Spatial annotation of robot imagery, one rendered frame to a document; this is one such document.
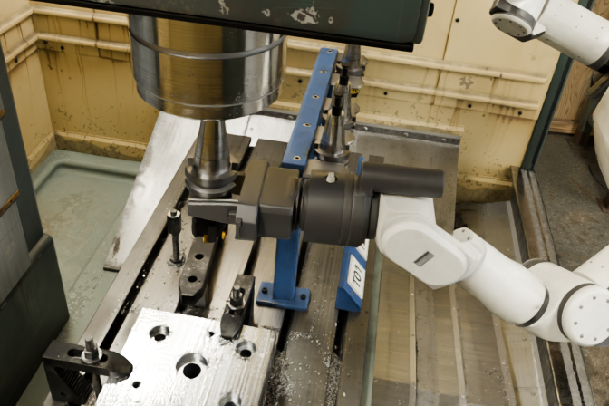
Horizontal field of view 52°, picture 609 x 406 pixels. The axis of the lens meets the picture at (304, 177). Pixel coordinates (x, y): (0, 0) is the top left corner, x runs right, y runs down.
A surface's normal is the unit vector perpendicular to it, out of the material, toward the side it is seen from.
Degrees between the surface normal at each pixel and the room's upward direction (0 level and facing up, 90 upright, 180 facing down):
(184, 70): 90
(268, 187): 1
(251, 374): 0
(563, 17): 55
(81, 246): 0
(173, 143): 25
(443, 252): 89
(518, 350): 17
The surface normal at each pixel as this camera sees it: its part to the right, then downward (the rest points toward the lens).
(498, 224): -0.21, -0.82
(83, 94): -0.15, 0.57
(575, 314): 0.24, 0.17
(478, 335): 0.10, -0.88
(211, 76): 0.13, 0.59
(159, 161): 0.00, -0.50
